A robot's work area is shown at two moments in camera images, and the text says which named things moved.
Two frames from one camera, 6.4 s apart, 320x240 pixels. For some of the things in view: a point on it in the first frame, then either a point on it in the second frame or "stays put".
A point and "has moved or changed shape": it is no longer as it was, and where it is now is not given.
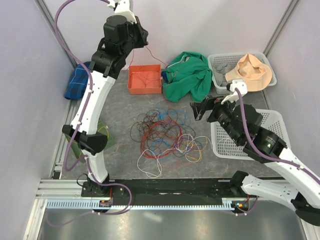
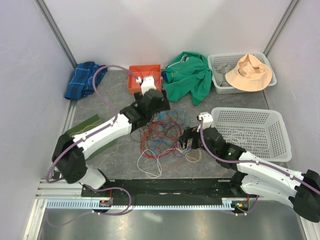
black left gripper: x=143 y=33 to x=163 y=105
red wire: x=145 y=79 has moved or changed shape
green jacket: x=188 y=73 stays put
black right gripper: x=208 y=103 to x=189 y=133
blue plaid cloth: x=78 y=82 stays put
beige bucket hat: x=256 y=76 stays put
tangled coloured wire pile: x=165 y=133 stays put
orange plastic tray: x=144 y=79 stays put
